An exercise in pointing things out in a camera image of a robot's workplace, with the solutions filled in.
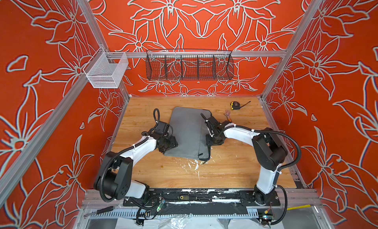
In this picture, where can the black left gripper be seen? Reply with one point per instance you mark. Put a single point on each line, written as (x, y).
(173, 143)

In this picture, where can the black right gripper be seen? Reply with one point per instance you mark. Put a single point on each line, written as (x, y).
(211, 139)

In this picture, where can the grey zippered laptop bag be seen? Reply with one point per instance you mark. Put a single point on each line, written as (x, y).
(190, 131)

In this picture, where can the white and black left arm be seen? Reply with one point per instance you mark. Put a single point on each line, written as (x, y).
(114, 179)

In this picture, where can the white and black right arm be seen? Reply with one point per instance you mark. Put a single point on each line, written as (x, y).
(269, 151)

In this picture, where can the orange black adjustable wrench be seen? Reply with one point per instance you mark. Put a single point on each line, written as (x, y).
(228, 115)

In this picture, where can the yellow black tape measure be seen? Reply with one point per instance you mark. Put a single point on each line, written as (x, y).
(237, 106)

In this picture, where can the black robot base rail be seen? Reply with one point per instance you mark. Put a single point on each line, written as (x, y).
(245, 197)

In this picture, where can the black wire wall basket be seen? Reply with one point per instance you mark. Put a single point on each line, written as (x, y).
(189, 65)

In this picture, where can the grey slotted cable duct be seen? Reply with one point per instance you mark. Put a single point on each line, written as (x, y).
(229, 211)

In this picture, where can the white wire mesh basket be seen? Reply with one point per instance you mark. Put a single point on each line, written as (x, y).
(106, 70)

